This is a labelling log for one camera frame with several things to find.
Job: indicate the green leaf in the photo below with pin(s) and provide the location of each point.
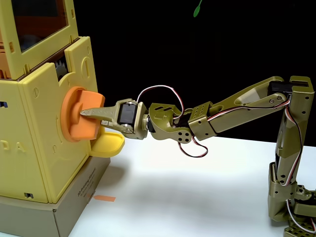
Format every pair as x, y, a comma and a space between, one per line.
197, 11

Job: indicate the grey plastic gear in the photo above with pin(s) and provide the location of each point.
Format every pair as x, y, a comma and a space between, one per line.
61, 70

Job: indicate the orange vending machine knob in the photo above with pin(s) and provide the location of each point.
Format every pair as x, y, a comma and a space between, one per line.
86, 128

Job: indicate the brown cardboard box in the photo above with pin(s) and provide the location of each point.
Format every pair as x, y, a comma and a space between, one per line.
71, 209

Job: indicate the yellow capsule vending machine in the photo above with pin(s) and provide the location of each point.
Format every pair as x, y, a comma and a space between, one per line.
37, 128

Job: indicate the orange tape arrow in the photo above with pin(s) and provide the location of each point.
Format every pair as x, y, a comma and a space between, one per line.
106, 198

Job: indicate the yellow dispensing tray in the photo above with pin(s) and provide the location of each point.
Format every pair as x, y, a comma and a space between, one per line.
111, 146

